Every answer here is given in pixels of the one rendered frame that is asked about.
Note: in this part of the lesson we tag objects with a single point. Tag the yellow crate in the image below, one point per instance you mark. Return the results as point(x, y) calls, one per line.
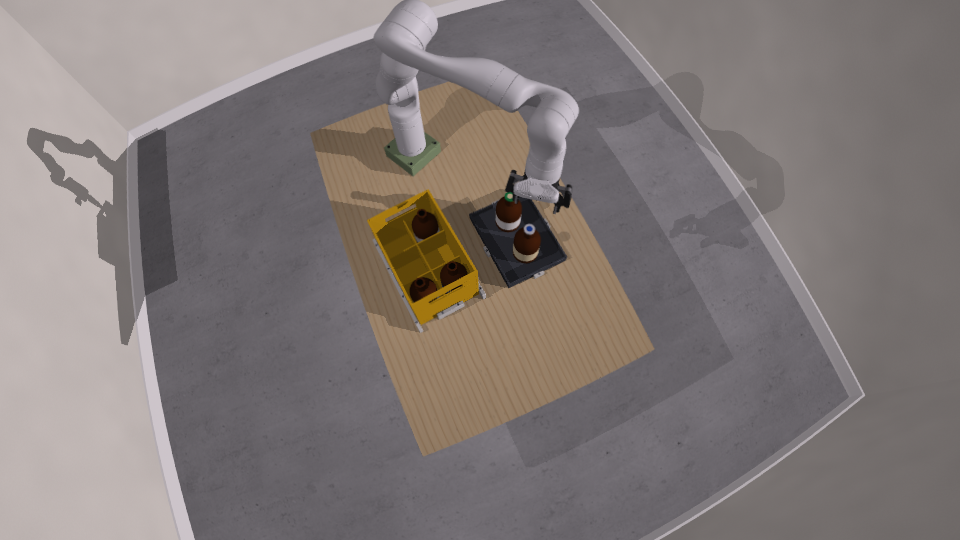
point(437, 250)

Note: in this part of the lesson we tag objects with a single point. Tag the white flat bar with screws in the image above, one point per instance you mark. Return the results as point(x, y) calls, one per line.
point(445, 312)

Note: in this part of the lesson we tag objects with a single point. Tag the brown glass bottle with white label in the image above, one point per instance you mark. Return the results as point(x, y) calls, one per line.
point(508, 214)

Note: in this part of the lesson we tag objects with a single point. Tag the brown glass bottle with beige label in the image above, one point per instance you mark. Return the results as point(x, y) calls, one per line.
point(526, 245)

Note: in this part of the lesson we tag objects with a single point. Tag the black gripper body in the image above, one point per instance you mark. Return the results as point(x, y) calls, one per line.
point(555, 185)

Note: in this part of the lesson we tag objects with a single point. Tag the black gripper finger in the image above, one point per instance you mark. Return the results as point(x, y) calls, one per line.
point(512, 179)
point(566, 192)

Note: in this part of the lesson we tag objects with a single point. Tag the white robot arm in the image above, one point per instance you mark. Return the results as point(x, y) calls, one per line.
point(406, 31)

